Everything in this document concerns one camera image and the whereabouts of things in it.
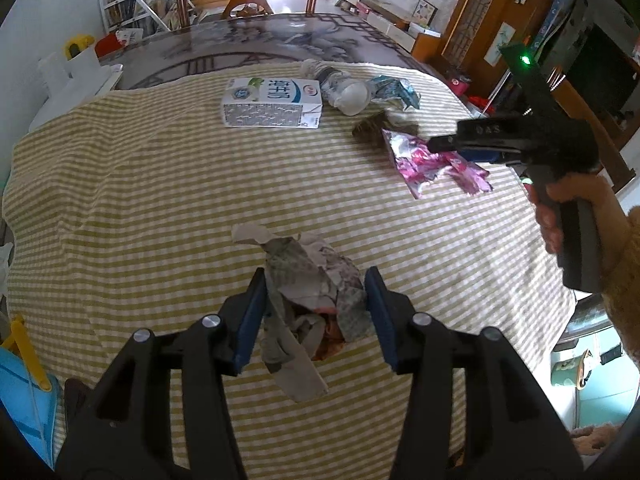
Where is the crushed clear plastic bottle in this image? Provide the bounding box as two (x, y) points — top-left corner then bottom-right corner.
(300, 58), (371, 116)

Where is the grey newspaper ball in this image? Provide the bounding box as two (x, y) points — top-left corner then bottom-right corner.
(231, 223), (373, 403)

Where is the fuzzy tan sleeve forearm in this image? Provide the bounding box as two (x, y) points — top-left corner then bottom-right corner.
(570, 222), (639, 456)

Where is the teal white crumpled wrapper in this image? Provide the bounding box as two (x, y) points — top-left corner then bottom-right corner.
(367, 75), (421, 110)

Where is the patterned grey floor rug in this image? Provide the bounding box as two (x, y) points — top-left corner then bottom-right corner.
(101, 13), (435, 90)

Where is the brown snack wrapper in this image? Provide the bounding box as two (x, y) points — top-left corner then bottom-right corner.
(352, 110), (420, 145)

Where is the pink foil wrapper right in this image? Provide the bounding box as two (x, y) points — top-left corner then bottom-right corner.
(382, 129), (492, 198)

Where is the person right hand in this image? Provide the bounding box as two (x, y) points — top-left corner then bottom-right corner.
(525, 174), (632, 274)

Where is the striped yellow white tablecloth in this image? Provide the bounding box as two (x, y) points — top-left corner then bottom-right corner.
(2, 62), (580, 480)

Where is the white milk carton box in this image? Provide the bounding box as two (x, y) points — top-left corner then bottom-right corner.
(220, 76), (323, 129)

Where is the white cabinet with yellow toy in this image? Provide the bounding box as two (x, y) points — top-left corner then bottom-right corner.
(28, 35), (124, 132)

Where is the long tv cabinet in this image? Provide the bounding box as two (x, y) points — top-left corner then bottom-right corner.
(336, 0), (442, 63)

